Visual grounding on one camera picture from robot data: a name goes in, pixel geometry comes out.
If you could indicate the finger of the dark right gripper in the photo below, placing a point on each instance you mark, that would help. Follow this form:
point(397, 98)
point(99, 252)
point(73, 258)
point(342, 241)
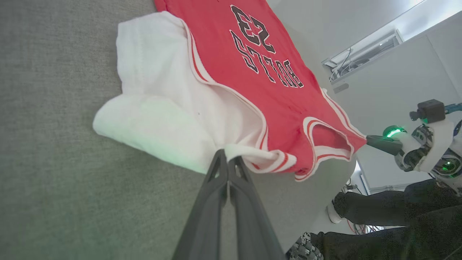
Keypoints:
point(384, 144)

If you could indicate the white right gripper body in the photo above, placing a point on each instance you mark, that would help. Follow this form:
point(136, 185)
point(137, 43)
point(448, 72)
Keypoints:
point(422, 148)

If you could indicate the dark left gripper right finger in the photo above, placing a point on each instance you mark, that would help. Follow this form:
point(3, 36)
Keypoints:
point(252, 224)

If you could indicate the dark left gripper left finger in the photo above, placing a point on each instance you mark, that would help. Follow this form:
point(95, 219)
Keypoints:
point(205, 216)

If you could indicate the red white basketball jersey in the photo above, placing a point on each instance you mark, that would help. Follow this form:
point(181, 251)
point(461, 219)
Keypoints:
point(223, 43)

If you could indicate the white partition panel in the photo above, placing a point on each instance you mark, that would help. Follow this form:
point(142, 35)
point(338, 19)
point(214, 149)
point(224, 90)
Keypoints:
point(397, 90)

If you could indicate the black white patterned shoe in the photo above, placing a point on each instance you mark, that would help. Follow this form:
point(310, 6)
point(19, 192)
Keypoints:
point(305, 249)

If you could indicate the black trousered person leg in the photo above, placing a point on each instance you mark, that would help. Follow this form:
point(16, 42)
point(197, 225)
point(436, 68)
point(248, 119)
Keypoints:
point(397, 242)
point(389, 206)

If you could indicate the white sneaker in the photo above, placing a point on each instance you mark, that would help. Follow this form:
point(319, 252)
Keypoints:
point(334, 215)

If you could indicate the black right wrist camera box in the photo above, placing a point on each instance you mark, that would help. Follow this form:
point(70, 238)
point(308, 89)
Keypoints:
point(429, 110)

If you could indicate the teal right camera connector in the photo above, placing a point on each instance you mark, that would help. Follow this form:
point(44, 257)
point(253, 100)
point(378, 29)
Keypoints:
point(454, 107)

